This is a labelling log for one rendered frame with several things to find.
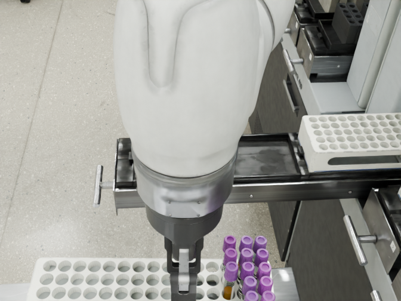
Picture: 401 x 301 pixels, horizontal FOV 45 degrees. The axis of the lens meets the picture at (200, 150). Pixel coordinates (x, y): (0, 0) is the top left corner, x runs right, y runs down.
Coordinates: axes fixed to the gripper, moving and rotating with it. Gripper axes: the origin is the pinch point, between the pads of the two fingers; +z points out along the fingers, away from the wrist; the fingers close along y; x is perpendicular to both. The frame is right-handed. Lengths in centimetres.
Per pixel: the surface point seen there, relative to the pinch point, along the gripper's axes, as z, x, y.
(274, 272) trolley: 8.7, 13.5, -8.9
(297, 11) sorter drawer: 9, 30, -90
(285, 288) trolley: 8.7, 14.7, -6.2
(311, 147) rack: 4.7, 22.3, -31.5
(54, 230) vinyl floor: 91, -47, -77
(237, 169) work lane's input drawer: 10.4, 9.7, -31.4
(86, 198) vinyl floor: 91, -38, -92
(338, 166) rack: 7.9, 27.5, -30.1
